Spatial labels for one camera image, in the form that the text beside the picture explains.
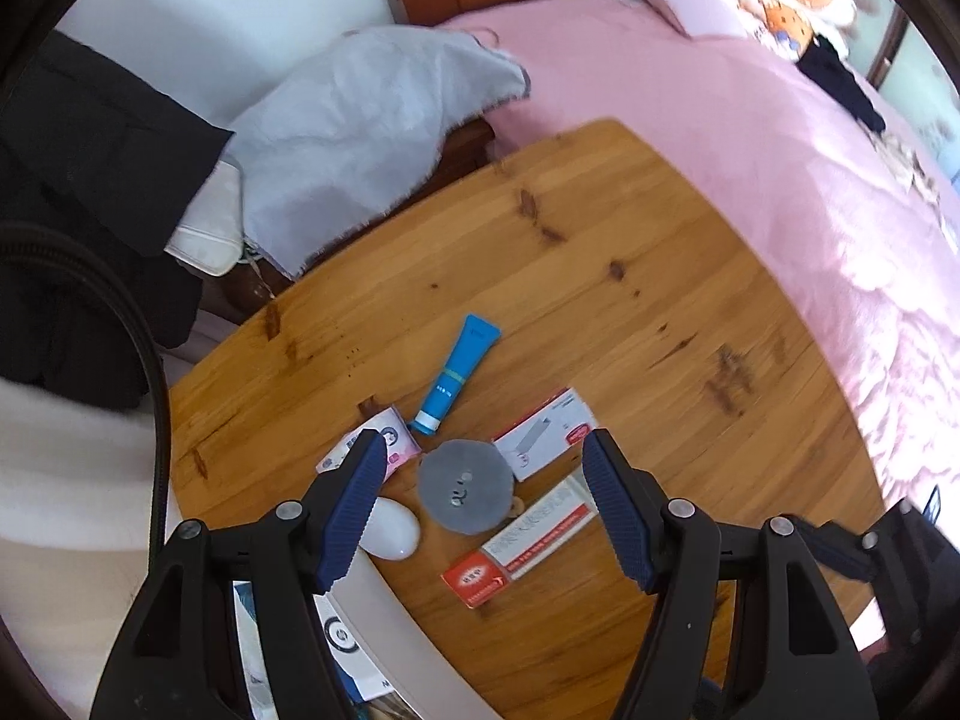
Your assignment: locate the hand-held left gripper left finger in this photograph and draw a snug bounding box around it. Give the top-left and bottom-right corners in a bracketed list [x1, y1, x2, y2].
[90, 427, 389, 720]

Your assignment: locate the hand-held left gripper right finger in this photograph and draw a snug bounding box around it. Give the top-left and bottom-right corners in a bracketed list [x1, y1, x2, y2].
[583, 427, 878, 720]

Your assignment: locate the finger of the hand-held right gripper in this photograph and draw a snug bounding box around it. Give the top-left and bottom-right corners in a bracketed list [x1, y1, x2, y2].
[889, 491, 942, 541]
[795, 516, 931, 646]

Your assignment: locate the grey round disc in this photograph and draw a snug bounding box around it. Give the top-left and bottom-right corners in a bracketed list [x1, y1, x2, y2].
[417, 439, 518, 537]

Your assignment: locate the white blue device box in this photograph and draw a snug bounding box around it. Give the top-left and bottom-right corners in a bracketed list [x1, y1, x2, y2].
[232, 577, 398, 720]

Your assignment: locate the white egg-shaped gadget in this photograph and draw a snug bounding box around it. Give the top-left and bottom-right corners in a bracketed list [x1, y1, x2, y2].
[358, 499, 421, 563]

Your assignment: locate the pink tissue pack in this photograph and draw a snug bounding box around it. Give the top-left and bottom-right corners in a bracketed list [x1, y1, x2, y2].
[315, 403, 422, 477]

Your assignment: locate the long red white box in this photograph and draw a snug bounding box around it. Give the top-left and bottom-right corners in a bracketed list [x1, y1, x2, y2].
[441, 469, 608, 610]

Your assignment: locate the small white red box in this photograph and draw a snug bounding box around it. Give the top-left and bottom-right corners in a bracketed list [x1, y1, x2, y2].
[491, 388, 599, 482]

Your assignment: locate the blue tube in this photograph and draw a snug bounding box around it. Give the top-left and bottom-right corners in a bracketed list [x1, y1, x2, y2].
[411, 313, 502, 437]

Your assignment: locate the white curtain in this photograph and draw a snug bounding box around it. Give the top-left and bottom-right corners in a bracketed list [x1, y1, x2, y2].
[0, 375, 181, 691]

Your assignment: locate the white bag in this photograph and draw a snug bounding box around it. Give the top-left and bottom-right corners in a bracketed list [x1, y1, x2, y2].
[165, 161, 248, 275]

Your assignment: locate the beige crumpled cloth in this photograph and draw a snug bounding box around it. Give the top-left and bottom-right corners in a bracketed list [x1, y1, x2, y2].
[874, 127, 946, 203]

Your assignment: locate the grey cloth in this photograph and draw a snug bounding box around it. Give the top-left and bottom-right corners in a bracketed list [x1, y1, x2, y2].
[221, 26, 532, 278]

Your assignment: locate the pink bed sheet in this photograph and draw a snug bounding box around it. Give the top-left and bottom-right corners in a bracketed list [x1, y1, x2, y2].
[442, 0, 960, 511]

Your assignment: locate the black coat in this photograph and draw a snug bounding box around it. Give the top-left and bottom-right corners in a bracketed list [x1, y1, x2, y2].
[0, 30, 237, 413]

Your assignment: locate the dark folded clothing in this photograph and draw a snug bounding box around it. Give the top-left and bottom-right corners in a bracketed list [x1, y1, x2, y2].
[795, 34, 887, 132]

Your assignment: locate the frosted glass wardrobe door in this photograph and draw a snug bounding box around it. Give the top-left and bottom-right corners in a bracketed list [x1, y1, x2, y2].
[870, 0, 960, 188]

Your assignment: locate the bear print quilt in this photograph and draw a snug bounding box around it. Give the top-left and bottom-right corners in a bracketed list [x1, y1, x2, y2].
[690, 0, 860, 65]

